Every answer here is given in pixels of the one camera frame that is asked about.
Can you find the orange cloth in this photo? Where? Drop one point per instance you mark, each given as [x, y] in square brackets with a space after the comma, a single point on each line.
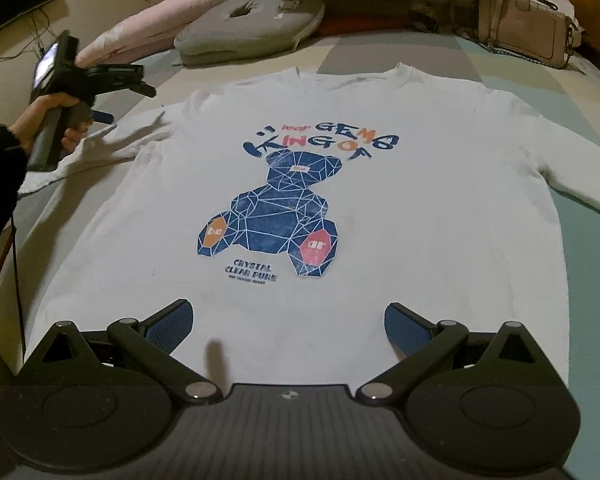
[365, 25]

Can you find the dark grey folded blanket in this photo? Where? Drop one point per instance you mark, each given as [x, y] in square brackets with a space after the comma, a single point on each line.
[380, 5]

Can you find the grey donut pillow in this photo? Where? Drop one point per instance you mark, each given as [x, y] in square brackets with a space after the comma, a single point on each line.
[265, 27]

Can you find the pink leather handbag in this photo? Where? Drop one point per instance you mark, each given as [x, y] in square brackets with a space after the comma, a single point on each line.
[525, 30]

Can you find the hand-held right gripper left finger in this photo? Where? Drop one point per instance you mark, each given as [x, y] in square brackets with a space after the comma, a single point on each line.
[172, 324]

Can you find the white bear print sweatshirt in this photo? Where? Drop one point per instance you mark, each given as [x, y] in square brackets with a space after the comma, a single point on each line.
[380, 185]

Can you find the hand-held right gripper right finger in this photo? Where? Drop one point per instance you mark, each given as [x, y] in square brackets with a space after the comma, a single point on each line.
[404, 326]

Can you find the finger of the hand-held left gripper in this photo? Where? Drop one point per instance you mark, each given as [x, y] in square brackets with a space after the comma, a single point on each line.
[103, 118]
[142, 88]

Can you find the pink floral pillow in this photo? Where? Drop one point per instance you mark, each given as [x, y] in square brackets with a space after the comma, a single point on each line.
[130, 30]

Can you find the person's left hand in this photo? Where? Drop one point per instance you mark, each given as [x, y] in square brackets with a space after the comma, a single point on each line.
[30, 117]

